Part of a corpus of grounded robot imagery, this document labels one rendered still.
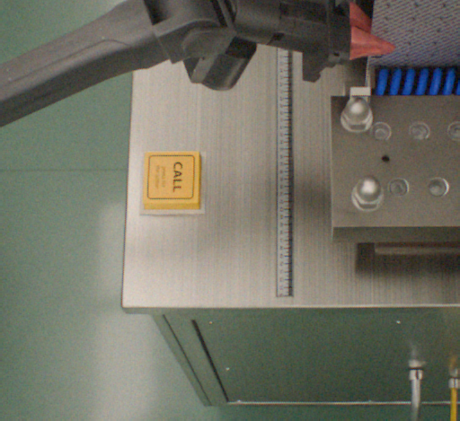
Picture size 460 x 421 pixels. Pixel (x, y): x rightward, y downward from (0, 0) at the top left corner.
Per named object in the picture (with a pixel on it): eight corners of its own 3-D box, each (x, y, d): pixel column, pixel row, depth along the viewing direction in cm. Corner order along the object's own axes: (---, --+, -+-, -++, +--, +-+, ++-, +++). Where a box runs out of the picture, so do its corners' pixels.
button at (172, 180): (146, 157, 143) (144, 151, 140) (201, 157, 142) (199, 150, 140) (144, 210, 140) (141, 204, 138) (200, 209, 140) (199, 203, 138)
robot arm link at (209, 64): (190, 36, 112) (166, -27, 116) (153, 106, 120) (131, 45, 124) (291, 37, 118) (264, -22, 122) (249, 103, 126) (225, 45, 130)
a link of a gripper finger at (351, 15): (379, 94, 128) (305, 79, 124) (376, 38, 130) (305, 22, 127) (410, 71, 122) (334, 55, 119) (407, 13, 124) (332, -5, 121)
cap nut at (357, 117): (340, 104, 129) (341, 88, 125) (372, 104, 129) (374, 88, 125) (340, 134, 128) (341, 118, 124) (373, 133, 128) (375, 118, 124)
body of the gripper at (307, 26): (316, 85, 125) (256, 73, 122) (315, 4, 128) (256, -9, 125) (344, 62, 119) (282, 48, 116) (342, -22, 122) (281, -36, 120)
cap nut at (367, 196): (350, 181, 126) (352, 167, 122) (383, 181, 126) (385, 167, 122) (351, 213, 125) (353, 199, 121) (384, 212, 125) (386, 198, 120)
